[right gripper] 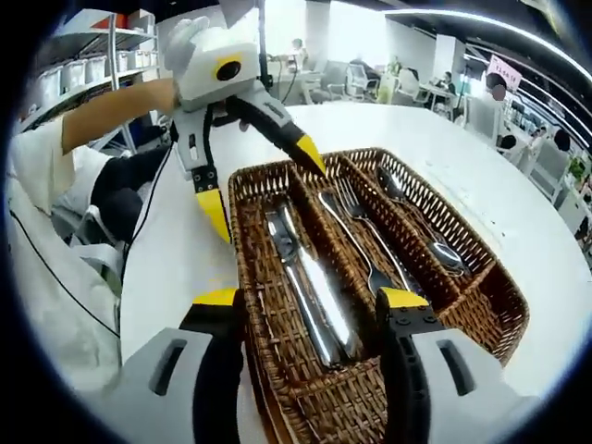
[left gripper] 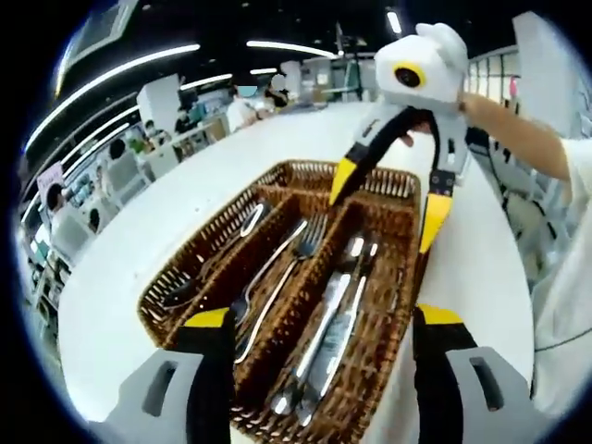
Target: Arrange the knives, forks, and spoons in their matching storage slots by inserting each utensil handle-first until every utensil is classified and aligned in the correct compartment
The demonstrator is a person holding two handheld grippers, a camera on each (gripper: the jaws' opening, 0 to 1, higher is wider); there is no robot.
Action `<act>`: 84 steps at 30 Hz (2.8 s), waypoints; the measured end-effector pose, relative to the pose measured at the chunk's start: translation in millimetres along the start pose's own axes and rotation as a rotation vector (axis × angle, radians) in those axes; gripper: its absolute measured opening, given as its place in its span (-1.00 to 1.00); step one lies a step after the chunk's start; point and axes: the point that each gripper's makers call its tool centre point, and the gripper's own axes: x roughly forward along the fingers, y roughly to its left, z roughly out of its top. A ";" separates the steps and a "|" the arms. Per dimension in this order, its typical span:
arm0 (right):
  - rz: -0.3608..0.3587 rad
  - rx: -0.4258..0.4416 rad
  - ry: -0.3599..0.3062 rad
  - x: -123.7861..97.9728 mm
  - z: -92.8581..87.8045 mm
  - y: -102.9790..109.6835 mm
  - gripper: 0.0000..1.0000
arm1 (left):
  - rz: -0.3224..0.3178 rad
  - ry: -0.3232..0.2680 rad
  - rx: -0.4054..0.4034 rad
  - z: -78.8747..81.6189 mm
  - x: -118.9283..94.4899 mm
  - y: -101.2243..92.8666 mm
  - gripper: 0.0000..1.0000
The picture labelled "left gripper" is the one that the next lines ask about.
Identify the ceiling light strip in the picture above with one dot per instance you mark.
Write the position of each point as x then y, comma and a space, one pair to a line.
394, 22
287, 47
115, 76

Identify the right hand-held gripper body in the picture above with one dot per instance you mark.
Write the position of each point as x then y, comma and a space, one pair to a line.
439, 69

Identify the brown wicker storage basket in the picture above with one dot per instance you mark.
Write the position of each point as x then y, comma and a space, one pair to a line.
374, 351

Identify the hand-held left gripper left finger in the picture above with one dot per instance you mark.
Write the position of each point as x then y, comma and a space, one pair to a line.
208, 370

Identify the steel spoon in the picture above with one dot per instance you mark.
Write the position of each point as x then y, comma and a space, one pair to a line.
252, 219
178, 293

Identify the steel table knife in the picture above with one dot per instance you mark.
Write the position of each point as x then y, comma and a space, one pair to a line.
314, 342
363, 277
335, 342

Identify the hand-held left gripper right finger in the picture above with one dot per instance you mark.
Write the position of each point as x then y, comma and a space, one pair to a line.
439, 370

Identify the pink hanging sign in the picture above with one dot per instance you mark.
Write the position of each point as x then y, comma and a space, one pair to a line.
50, 176

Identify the white ceiling air conditioner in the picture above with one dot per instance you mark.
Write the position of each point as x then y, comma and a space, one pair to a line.
102, 28

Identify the steel fork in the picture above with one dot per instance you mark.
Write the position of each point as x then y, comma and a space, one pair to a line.
273, 300
277, 252

